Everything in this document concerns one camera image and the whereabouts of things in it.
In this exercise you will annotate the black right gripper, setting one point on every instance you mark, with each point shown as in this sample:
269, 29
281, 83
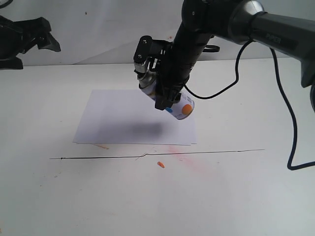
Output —
171, 75

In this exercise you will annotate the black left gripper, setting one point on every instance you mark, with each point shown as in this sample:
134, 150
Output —
20, 36

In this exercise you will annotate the white dotted spray paint can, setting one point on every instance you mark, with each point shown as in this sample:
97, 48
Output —
180, 110

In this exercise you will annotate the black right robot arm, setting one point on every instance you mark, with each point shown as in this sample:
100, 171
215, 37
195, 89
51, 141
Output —
238, 21

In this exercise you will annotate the white paper sheet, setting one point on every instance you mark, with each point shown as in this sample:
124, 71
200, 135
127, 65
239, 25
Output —
129, 117

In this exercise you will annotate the white backdrop sheet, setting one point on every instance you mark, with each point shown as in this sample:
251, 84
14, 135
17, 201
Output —
97, 31

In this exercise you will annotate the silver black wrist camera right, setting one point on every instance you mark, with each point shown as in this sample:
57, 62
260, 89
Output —
146, 48

